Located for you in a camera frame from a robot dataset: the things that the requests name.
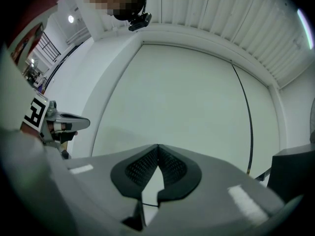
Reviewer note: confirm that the black head camera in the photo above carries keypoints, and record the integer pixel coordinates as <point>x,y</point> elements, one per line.
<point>140,21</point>

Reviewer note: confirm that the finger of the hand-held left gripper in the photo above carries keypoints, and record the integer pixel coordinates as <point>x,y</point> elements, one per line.
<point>81,123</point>

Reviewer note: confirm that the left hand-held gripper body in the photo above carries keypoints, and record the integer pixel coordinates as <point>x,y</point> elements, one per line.
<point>34,112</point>

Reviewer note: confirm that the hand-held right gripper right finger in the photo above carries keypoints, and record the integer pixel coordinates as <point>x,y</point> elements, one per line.
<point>216,205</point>

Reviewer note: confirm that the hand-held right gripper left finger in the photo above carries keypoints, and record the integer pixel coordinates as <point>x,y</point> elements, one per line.
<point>98,193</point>

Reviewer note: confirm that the person's left hand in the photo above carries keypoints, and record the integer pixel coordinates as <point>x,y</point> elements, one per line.
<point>66,134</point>

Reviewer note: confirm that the person's red jacket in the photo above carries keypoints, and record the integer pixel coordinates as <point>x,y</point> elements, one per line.
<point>37,4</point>

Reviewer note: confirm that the person's left forearm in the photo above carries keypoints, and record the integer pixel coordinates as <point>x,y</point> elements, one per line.
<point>29,129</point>

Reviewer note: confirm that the round ceiling light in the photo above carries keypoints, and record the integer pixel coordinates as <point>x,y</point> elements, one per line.
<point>71,18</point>

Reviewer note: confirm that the black balcony railing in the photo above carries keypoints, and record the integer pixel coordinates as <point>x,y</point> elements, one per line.
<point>49,48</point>

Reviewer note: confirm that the large black box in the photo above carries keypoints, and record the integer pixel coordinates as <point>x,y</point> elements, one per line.
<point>292,173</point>

